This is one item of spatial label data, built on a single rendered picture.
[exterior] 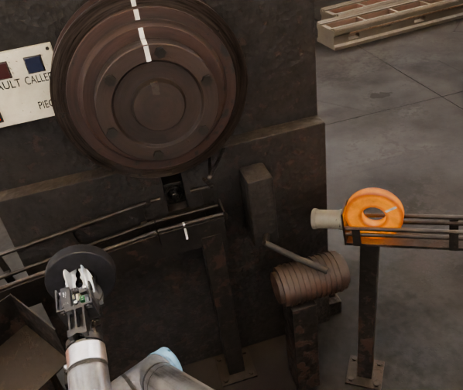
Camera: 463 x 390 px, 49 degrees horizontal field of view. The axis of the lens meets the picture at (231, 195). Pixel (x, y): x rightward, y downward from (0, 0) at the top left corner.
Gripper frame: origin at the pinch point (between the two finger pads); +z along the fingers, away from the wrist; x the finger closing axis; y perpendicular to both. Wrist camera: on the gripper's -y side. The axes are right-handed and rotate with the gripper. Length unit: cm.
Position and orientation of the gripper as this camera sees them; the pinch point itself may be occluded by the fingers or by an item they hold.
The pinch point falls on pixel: (78, 269)
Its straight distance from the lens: 119.0
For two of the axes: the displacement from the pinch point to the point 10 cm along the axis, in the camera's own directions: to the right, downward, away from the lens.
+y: -0.7, -6.5, -7.6
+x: -9.5, 2.6, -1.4
